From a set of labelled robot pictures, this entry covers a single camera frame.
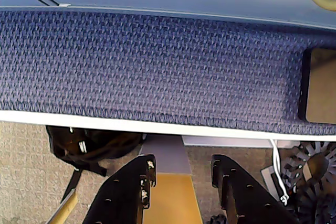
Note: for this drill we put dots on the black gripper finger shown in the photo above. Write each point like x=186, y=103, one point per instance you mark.
x=123, y=197
x=244, y=197

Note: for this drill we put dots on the tan flat panel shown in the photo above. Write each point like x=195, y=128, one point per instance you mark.
x=173, y=197

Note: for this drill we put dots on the black bag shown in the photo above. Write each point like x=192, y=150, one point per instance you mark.
x=105, y=145

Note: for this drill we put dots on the tan wooden strip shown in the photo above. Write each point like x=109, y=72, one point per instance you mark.
x=65, y=208

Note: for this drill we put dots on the blue woven carpet mat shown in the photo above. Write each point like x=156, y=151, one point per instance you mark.
x=157, y=72

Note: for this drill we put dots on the dishwasher door with dish print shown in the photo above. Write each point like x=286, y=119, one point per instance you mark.
x=183, y=1

